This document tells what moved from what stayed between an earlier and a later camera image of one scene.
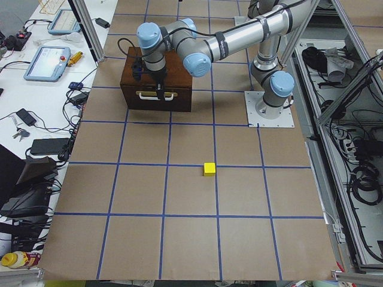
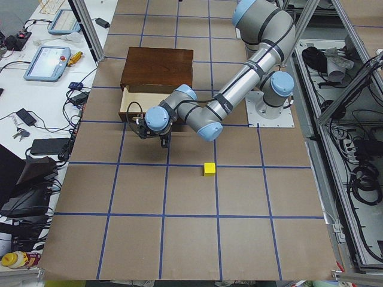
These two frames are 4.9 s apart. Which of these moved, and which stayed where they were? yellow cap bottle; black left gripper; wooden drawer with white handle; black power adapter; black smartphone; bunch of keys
Moved: black left gripper; wooden drawer with white handle
Stayed: bunch of keys; black smartphone; black power adapter; yellow cap bottle
